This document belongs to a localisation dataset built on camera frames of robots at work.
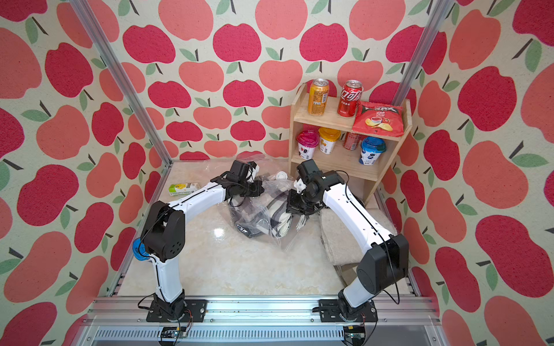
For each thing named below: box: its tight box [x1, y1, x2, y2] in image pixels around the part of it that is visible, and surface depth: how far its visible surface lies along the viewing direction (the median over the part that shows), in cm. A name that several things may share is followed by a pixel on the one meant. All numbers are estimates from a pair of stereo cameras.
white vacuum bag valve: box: [276, 170, 288, 181], surface depth 100 cm
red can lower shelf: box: [343, 131, 360, 151], surface depth 95 cm
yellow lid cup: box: [318, 126, 342, 155], surface depth 91 cm
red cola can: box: [337, 79, 364, 118], surface depth 72 cm
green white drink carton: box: [168, 182, 201, 197], surface depth 107 cm
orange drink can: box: [307, 78, 330, 117], surface depth 73 cm
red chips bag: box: [352, 100, 405, 137], surface depth 72 cm
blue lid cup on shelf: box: [358, 136, 387, 166], surface depth 87 cm
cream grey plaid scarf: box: [229, 189, 309, 238], surface depth 84 cm
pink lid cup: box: [295, 129, 321, 161], surface depth 90 cm
